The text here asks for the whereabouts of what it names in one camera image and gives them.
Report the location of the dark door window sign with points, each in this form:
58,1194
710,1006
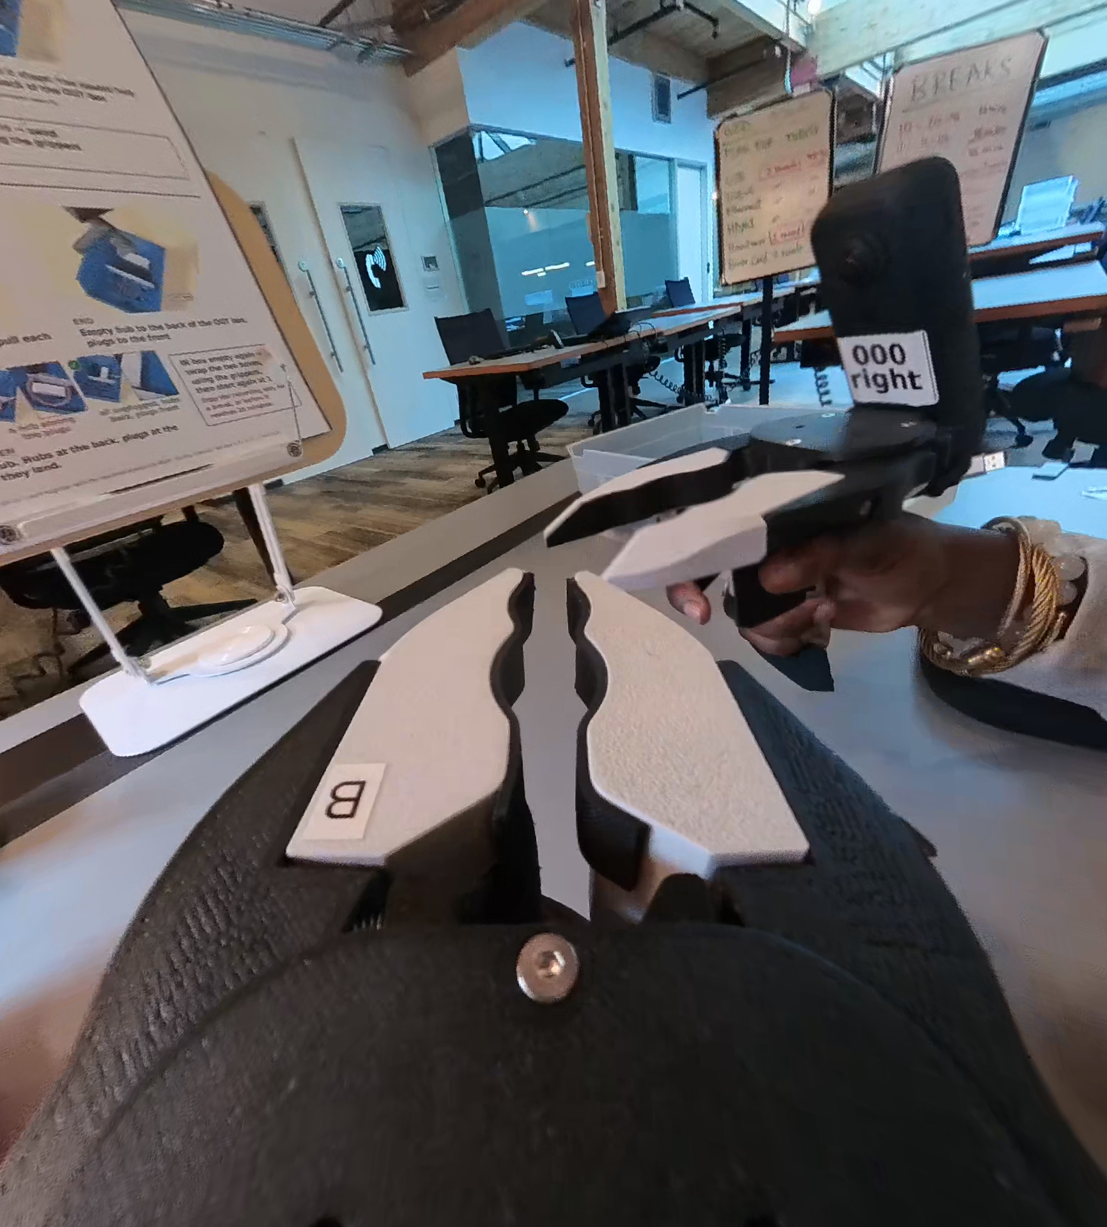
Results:
376,263

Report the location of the white document stand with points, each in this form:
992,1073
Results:
228,690

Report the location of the black office chair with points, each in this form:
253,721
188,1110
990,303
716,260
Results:
132,565
515,422

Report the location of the black honeycomb pad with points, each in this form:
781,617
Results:
1014,718

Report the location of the instruction sheet on stand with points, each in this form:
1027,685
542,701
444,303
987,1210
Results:
285,296

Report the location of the instruction poster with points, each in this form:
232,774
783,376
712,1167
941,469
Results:
83,239

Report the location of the wooden office desk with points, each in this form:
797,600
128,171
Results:
1042,287
563,350

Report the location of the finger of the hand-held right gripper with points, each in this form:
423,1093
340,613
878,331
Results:
639,484
707,546

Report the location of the wooden pillar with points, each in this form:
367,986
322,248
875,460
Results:
601,143

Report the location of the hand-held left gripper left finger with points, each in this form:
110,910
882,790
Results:
420,737

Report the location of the person's right hand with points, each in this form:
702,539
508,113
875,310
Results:
899,575

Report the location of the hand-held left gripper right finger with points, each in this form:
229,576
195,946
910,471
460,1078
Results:
688,756

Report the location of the clear plastic container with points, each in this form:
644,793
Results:
630,446

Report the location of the handwritten whiteboard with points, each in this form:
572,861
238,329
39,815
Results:
774,191
956,115

